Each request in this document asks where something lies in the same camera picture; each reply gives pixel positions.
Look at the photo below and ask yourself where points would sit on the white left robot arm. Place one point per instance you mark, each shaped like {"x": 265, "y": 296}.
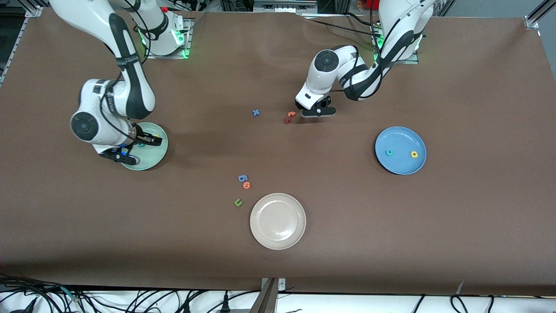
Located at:
{"x": 323, "y": 82}

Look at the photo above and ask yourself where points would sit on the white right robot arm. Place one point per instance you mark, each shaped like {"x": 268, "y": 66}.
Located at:
{"x": 93, "y": 95}

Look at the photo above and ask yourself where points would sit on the mint green plate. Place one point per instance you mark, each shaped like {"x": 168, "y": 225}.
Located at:
{"x": 150, "y": 158}

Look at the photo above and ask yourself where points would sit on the brown table cover sheet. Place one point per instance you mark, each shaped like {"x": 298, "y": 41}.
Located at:
{"x": 87, "y": 217}

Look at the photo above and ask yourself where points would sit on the blue plate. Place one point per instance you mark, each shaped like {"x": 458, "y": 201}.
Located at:
{"x": 400, "y": 163}

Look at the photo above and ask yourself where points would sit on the grey equipment box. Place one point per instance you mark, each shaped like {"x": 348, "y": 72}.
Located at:
{"x": 284, "y": 5}

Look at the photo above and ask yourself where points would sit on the beige plate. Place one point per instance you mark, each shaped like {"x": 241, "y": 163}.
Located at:
{"x": 278, "y": 221}

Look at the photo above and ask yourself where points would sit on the dark metal bar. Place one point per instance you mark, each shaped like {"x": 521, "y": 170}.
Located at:
{"x": 265, "y": 302}

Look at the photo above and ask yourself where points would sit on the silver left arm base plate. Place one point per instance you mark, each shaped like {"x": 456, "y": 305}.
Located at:
{"x": 412, "y": 61}

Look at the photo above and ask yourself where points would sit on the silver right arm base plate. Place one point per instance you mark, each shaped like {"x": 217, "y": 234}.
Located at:
{"x": 189, "y": 39}

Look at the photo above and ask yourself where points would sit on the silver corner bracket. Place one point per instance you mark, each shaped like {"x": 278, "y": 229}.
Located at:
{"x": 34, "y": 11}

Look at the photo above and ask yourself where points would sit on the silver table edge bracket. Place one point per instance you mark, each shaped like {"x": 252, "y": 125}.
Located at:
{"x": 281, "y": 283}

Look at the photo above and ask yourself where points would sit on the aluminium frame profile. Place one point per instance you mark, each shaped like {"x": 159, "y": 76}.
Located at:
{"x": 532, "y": 21}

